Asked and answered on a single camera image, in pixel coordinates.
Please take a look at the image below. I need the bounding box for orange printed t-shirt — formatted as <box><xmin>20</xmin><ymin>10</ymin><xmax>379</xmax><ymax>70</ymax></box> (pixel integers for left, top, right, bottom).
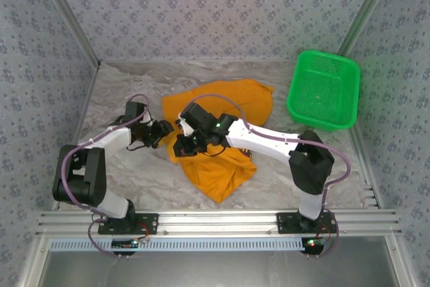
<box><xmin>161</xmin><ymin>78</ymin><xmax>275</xmax><ymax>205</ymax></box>

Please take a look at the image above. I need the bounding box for green plastic basket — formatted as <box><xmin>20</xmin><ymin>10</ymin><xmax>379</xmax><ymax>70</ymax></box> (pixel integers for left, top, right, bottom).
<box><xmin>286</xmin><ymin>50</ymin><xmax>361</xmax><ymax>134</ymax></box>

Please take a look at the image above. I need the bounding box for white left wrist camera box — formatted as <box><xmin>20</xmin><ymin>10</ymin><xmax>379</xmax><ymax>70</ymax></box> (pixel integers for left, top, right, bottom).
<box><xmin>138</xmin><ymin>112</ymin><xmax>155</xmax><ymax>127</ymax></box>

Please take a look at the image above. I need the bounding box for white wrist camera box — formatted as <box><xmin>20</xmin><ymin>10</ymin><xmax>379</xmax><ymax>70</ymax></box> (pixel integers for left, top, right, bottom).
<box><xmin>176</xmin><ymin>118</ymin><xmax>195</xmax><ymax>137</ymax></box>
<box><xmin>138</xmin><ymin>112</ymin><xmax>155</xmax><ymax>127</ymax></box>

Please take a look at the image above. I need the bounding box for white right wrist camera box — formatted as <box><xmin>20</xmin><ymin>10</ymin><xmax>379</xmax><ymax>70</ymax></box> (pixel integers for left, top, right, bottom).
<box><xmin>176</xmin><ymin>118</ymin><xmax>195</xmax><ymax>137</ymax></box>

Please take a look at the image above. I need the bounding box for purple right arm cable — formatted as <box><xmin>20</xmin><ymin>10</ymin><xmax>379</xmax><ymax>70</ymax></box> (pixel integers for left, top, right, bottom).
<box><xmin>179</xmin><ymin>93</ymin><xmax>352</xmax><ymax>259</ymax></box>

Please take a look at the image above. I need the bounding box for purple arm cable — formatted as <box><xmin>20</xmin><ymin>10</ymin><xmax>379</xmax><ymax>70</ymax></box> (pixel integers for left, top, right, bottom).
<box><xmin>179</xmin><ymin>93</ymin><xmax>352</xmax><ymax>259</ymax></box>
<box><xmin>59</xmin><ymin>93</ymin><xmax>151</xmax><ymax>260</ymax></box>

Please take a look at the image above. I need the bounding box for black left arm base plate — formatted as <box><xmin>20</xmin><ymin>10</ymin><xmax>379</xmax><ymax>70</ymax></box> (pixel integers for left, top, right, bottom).
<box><xmin>97</xmin><ymin>212</ymin><xmax>159</xmax><ymax>236</ymax></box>

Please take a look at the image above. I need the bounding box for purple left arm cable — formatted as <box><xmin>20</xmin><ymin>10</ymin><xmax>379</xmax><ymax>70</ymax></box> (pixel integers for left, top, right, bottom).
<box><xmin>59</xmin><ymin>93</ymin><xmax>151</xmax><ymax>260</ymax></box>

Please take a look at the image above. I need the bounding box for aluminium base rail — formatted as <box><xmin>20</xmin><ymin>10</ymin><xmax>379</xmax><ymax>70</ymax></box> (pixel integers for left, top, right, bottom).
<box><xmin>35</xmin><ymin>208</ymin><xmax>402</xmax><ymax>237</ymax></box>

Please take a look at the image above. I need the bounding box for white slotted cable duct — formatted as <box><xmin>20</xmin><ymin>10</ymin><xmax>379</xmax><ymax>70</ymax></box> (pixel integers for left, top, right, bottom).
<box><xmin>49</xmin><ymin>237</ymin><xmax>303</xmax><ymax>252</ymax></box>

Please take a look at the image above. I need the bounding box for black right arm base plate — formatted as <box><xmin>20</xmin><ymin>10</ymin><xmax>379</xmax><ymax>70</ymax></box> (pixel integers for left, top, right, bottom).
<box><xmin>276</xmin><ymin>212</ymin><xmax>339</xmax><ymax>235</ymax></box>

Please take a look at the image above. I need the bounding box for aluminium frame post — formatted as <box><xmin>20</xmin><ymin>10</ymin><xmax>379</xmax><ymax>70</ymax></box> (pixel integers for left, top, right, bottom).
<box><xmin>32</xmin><ymin>0</ymin><xmax>102</xmax><ymax>68</ymax></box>
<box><xmin>337</xmin><ymin>0</ymin><xmax>401</xmax><ymax>56</ymax></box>

